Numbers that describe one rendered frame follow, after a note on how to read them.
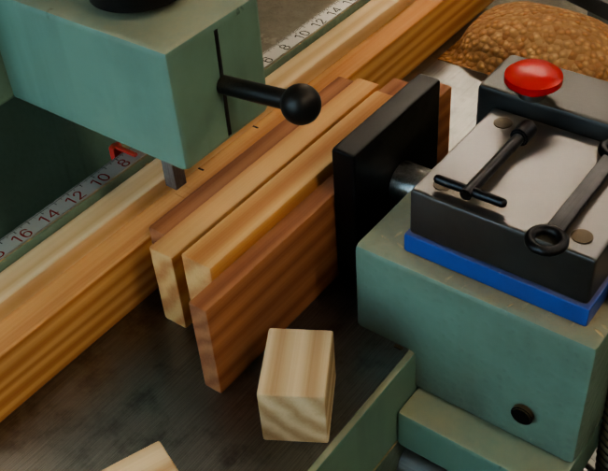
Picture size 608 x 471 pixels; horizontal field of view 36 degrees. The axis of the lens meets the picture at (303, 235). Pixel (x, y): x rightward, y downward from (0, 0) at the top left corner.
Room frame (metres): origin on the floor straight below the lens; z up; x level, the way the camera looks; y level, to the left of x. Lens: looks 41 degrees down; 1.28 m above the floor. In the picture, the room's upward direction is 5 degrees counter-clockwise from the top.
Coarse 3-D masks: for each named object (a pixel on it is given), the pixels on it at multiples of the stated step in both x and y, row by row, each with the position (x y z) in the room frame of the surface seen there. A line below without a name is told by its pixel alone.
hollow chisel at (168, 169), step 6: (162, 162) 0.44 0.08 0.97; (168, 168) 0.44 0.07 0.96; (174, 168) 0.44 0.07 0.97; (168, 174) 0.44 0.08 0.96; (174, 174) 0.43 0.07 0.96; (180, 174) 0.44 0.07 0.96; (168, 180) 0.44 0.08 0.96; (174, 180) 0.43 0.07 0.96; (180, 180) 0.44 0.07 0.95; (168, 186) 0.44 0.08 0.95; (174, 186) 0.44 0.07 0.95; (180, 186) 0.44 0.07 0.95
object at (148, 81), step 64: (0, 0) 0.46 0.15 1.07; (64, 0) 0.45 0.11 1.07; (192, 0) 0.43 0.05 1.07; (256, 0) 0.44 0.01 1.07; (64, 64) 0.43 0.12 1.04; (128, 64) 0.40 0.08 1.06; (192, 64) 0.39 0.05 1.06; (256, 64) 0.43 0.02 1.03; (128, 128) 0.41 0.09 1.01; (192, 128) 0.39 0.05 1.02
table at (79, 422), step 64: (448, 64) 0.63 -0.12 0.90; (128, 320) 0.38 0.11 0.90; (320, 320) 0.37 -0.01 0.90; (64, 384) 0.34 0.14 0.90; (128, 384) 0.33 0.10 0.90; (192, 384) 0.33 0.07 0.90; (256, 384) 0.32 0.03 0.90; (384, 384) 0.32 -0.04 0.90; (0, 448) 0.30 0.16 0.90; (64, 448) 0.29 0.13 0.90; (128, 448) 0.29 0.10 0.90; (192, 448) 0.29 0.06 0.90; (256, 448) 0.28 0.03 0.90; (320, 448) 0.28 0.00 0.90; (384, 448) 0.31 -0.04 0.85; (448, 448) 0.30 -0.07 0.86; (512, 448) 0.29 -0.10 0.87
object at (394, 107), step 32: (416, 96) 0.44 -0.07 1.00; (384, 128) 0.42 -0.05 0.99; (416, 128) 0.44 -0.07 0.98; (352, 160) 0.39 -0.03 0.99; (384, 160) 0.41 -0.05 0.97; (416, 160) 0.44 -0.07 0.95; (352, 192) 0.39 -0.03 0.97; (384, 192) 0.41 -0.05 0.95; (352, 224) 0.39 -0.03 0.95; (352, 256) 0.39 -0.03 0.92
